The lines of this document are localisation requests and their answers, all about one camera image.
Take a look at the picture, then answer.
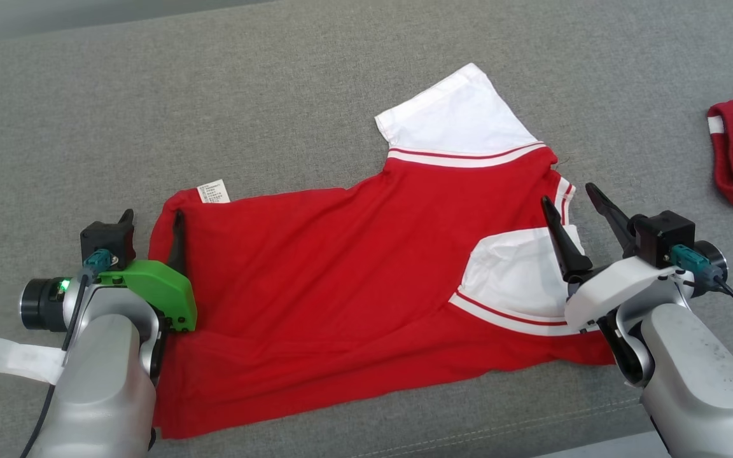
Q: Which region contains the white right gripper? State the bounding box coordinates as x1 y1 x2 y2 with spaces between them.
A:
540 183 699 333

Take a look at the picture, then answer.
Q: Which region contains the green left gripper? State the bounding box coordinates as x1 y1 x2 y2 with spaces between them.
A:
95 209 199 333

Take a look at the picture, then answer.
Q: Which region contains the red T-shirt with white sleeves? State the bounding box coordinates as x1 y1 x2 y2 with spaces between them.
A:
148 62 616 440

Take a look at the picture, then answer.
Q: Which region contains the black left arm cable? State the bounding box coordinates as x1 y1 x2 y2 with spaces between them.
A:
20 249 119 458

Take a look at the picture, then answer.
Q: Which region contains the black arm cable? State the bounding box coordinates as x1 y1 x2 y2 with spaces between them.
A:
671 244 733 386
20 249 119 458

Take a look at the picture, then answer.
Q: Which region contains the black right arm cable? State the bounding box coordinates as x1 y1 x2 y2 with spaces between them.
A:
671 244 733 386

